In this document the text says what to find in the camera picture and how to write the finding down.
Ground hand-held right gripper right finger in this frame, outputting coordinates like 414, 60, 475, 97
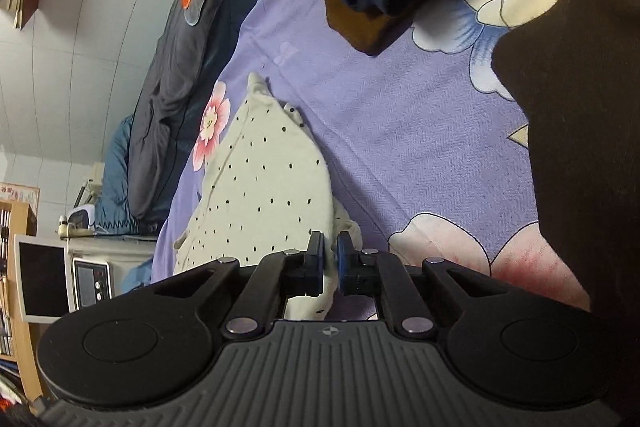
337, 231, 508, 338

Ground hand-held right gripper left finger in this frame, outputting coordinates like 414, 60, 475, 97
152, 231, 329, 339

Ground cream polka dot shirt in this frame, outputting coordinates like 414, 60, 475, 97
172, 72, 363, 323

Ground purple floral bed sheet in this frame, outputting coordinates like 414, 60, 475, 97
150, 0, 606, 323

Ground teal blue quilt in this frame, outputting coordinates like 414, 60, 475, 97
94, 114, 168, 293

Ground dark grey jacket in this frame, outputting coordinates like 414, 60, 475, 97
127, 0, 276, 228

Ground silver appliance with knobs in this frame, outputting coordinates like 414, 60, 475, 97
65, 234, 158, 310

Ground folded brown cloth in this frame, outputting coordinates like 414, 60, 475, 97
306, 0, 414, 56

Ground small white device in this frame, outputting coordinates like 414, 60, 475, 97
57, 204, 99, 239

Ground dark brown cloth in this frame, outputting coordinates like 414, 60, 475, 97
490, 0, 640, 427

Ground wooden bookshelf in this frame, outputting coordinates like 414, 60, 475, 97
0, 199, 47, 414

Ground wall calendar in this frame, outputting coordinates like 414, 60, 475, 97
0, 182, 41, 208

